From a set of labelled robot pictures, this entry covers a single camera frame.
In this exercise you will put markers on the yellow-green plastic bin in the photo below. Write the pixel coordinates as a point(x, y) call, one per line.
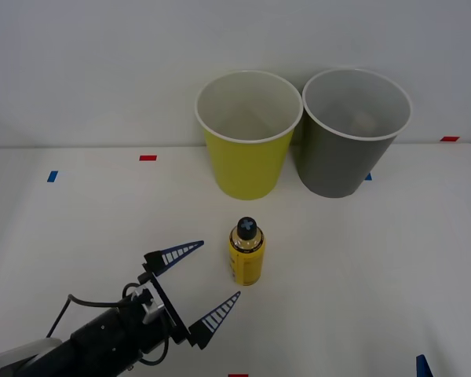
point(245, 169)

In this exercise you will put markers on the grey plastic bin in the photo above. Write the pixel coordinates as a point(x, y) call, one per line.
point(337, 165)

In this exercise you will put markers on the yellow bottle with black cap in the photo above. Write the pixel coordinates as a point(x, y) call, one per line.
point(246, 263)

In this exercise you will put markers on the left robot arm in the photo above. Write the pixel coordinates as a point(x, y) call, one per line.
point(90, 341)

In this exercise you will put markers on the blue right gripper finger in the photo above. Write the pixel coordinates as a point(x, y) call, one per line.
point(423, 367)

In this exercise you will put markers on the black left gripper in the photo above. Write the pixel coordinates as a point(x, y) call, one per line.
point(169, 314)

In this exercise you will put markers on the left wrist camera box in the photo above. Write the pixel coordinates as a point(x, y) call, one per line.
point(149, 305)

